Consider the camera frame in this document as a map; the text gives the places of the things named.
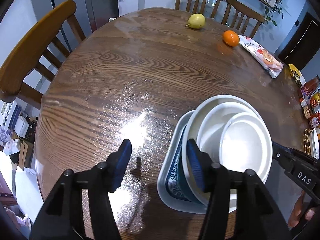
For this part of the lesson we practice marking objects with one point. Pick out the dark wooden door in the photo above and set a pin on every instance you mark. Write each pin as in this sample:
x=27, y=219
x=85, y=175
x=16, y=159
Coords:
x=300, y=45

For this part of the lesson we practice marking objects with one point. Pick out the white-labelled glass jar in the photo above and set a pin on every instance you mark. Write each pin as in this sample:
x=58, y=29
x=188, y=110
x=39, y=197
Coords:
x=303, y=100

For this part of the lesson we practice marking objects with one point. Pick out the red-lidded jar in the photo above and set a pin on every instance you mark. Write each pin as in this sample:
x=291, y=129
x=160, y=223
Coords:
x=315, y=120

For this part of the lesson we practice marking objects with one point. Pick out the brown cardboard box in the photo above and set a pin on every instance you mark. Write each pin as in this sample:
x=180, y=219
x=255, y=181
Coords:
x=26, y=153

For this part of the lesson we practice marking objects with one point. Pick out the medium white bowl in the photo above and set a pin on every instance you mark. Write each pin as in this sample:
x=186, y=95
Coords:
x=212, y=130

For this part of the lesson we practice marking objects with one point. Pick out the large patterned square plate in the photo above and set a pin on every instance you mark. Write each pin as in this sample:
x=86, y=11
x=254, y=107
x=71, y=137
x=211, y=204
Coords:
x=168, y=170

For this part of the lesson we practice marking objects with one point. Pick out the white snack bag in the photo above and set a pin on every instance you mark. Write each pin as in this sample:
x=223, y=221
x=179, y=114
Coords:
x=262, y=56

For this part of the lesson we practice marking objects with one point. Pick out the white straight-sided ramekin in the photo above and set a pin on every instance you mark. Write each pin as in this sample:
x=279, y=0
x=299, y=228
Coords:
x=245, y=150

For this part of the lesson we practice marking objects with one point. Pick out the wooden beaded trivet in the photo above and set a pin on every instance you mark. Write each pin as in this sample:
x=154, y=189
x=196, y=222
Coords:
x=307, y=141

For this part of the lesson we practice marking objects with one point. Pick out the grey fridge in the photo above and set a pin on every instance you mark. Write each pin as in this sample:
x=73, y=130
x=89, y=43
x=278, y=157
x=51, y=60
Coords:
x=82, y=0

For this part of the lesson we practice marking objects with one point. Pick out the large white bowl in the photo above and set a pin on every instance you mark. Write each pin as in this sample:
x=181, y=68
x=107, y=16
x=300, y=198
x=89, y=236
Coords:
x=192, y=127

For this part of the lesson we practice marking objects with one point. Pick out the brown sauce jar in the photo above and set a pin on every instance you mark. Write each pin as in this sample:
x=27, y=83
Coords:
x=307, y=111

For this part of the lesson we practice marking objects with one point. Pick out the hanging green plant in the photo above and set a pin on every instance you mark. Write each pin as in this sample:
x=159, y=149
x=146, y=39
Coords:
x=273, y=10

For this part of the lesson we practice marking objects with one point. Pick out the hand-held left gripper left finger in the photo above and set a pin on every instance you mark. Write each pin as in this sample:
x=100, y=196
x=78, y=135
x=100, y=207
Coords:
x=122, y=165

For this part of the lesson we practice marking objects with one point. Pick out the green pear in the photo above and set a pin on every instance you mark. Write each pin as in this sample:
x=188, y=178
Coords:
x=197, y=20

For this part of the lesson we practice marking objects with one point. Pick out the teal plate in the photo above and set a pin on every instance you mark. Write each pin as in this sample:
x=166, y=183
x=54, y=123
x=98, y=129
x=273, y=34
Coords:
x=183, y=182

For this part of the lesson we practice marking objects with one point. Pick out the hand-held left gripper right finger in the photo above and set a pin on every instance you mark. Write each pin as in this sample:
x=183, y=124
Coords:
x=196, y=165

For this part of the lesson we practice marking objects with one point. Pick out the yellow snack packet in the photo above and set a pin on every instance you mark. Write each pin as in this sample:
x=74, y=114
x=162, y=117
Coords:
x=296, y=75

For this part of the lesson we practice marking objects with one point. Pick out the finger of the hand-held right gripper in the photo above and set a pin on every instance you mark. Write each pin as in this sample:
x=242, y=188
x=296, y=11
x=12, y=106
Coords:
x=295, y=151
x=278, y=155

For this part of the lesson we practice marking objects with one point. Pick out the person's right hand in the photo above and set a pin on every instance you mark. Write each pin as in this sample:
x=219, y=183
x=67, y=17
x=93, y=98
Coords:
x=297, y=210

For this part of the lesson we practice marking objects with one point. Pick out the orange fruit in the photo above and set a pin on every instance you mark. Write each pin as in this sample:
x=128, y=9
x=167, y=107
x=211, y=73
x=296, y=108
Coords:
x=231, y=38

